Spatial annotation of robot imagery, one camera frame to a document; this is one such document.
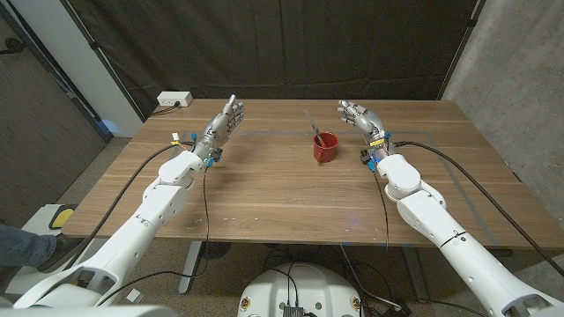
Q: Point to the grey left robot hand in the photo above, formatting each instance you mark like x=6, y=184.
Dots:
x=218, y=127

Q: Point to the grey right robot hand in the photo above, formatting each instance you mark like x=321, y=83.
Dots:
x=370, y=123

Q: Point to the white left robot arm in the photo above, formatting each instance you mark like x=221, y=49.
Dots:
x=132, y=238

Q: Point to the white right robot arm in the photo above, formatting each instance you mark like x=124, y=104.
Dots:
x=467, y=260

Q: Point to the red enamel mug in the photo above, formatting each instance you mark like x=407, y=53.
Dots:
x=328, y=152

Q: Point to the white power strip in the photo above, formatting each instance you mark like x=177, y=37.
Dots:
x=174, y=98

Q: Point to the black backdrop curtain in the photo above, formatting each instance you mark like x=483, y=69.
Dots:
x=286, y=44

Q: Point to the black round floor disc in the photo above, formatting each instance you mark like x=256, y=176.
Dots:
x=222, y=250

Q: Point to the grey table leg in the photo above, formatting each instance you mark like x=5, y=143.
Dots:
x=190, y=268
x=416, y=277

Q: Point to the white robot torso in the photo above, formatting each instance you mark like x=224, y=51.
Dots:
x=299, y=286

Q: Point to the small white floor box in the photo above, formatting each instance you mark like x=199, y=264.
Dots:
x=135, y=296

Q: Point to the black power adapter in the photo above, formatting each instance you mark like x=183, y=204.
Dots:
x=396, y=311

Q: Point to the white floor platform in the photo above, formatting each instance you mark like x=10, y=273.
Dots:
x=42, y=213

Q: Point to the black box on torso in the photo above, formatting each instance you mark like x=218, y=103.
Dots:
x=293, y=311

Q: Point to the blue jeans leg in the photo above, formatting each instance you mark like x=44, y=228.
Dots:
x=22, y=246

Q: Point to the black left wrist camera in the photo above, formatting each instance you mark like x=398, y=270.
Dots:
x=216, y=156

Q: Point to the black backdrop frame pole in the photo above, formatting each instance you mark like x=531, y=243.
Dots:
x=457, y=57
x=103, y=59

